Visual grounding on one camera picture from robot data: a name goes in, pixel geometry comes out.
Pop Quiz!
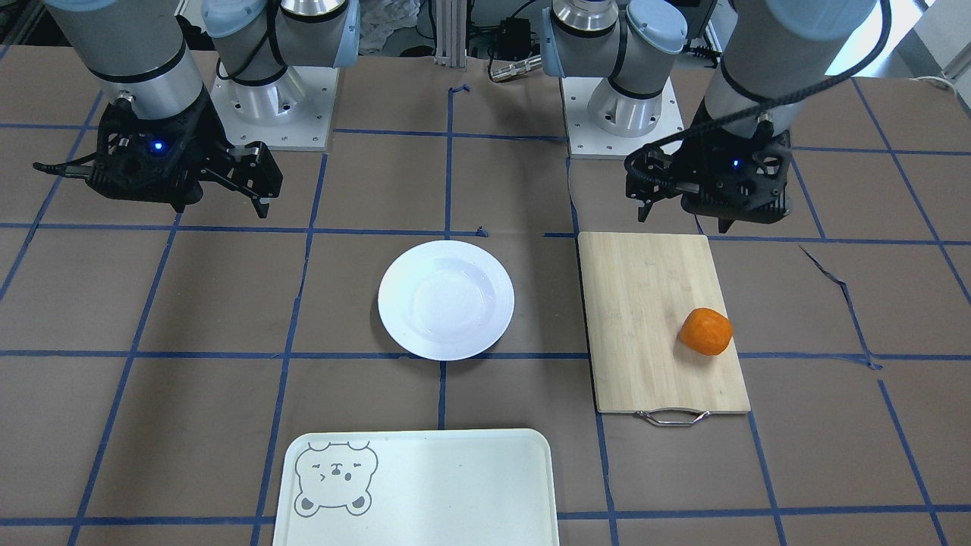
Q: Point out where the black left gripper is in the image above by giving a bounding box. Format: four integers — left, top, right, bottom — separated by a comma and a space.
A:
624, 106, 792, 234

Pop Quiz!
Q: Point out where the orange fruit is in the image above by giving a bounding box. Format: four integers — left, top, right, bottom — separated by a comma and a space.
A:
677, 307, 734, 356

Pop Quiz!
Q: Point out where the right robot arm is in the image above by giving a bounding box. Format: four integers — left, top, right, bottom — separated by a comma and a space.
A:
33, 1, 360, 218

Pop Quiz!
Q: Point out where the bamboo cutting board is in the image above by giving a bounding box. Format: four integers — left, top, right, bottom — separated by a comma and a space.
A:
578, 231, 750, 426

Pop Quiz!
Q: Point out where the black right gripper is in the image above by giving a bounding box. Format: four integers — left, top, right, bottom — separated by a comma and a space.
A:
34, 96, 284, 220

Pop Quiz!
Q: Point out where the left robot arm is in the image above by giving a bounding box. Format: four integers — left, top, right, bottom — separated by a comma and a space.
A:
541, 1, 892, 233

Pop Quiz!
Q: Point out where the white round plate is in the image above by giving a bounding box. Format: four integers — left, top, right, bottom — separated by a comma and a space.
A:
377, 240, 516, 362

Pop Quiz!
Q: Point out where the aluminium frame post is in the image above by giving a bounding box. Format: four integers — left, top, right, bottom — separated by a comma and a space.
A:
433, 0, 469, 70

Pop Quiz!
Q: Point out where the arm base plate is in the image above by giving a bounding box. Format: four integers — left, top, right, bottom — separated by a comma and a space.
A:
561, 77, 684, 159
209, 67, 342, 152

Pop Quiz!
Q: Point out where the cream bear tray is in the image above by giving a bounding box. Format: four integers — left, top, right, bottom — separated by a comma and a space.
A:
273, 428, 561, 545

